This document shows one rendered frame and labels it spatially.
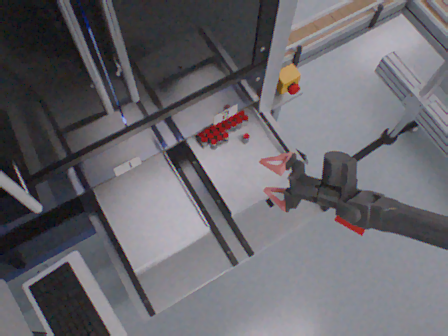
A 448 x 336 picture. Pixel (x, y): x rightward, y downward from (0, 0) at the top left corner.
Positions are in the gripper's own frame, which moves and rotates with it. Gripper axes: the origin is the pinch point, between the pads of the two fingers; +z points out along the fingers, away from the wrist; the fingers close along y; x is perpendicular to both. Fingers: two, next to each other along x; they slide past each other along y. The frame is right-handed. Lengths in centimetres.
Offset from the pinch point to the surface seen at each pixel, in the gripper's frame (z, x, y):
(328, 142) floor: 32, -118, -87
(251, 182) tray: 18.4, -19.9, -26.4
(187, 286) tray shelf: 21.7, 16.8, -38.1
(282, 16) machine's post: 5.9, -26.7, 28.5
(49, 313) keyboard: 55, 43, -39
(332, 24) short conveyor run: 13, -78, 2
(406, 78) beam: -6, -118, -40
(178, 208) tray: 34.3, -0.5, -26.3
